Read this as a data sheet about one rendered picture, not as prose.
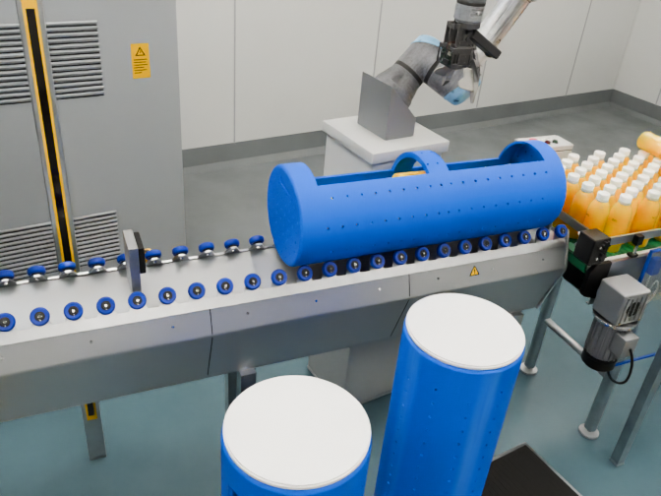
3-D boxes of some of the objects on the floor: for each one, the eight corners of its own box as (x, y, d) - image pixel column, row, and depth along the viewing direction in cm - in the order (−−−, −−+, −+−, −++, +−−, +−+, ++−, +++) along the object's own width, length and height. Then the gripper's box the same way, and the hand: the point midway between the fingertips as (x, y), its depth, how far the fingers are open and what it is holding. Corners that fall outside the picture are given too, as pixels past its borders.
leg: (233, 501, 228) (234, 364, 195) (249, 496, 230) (253, 360, 197) (238, 515, 223) (239, 377, 191) (254, 510, 225) (259, 373, 193)
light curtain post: (88, 448, 242) (7, -50, 154) (104, 444, 244) (34, -49, 157) (90, 461, 237) (7, -46, 150) (106, 457, 240) (35, -45, 152)
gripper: (431, 12, 177) (419, 84, 187) (472, 31, 162) (456, 107, 172) (457, 12, 180) (445, 83, 190) (501, 31, 165) (483, 105, 175)
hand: (458, 94), depth 182 cm, fingers open, 14 cm apart
